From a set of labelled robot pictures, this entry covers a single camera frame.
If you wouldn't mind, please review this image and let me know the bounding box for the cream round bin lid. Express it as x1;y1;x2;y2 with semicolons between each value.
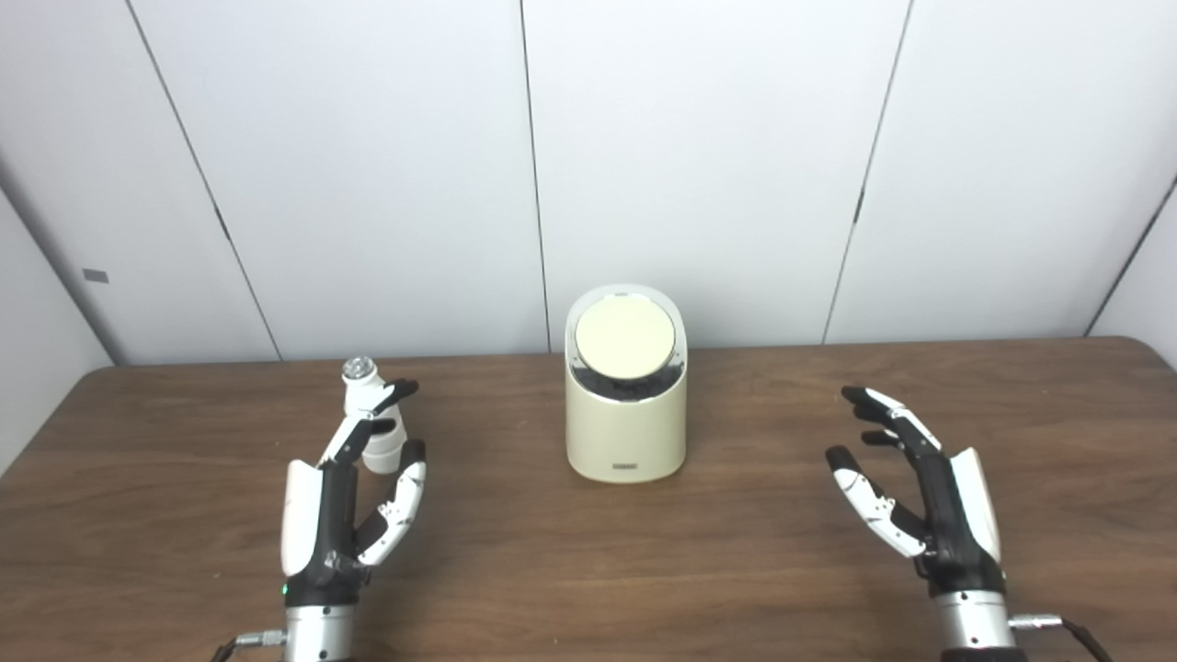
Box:
575;296;678;378

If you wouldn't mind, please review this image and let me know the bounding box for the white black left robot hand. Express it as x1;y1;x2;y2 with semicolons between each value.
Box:
280;378;429;608

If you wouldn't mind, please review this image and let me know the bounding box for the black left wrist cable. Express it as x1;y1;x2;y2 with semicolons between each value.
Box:
211;629;289;662

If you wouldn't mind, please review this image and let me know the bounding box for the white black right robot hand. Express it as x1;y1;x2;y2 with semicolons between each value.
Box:
825;386;1008;599

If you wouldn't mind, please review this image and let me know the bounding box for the small white plastic bottle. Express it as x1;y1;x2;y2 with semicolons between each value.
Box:
341;357;406;475

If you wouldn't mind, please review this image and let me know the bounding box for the cream-colored bin body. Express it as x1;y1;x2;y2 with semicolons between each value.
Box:
565;284;690;484

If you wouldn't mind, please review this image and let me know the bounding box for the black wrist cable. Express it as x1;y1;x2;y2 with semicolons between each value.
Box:
211;629;289;662
1009;613;1115;662

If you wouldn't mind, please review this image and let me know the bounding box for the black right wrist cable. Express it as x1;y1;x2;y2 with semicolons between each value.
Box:
1009;613;1115;662

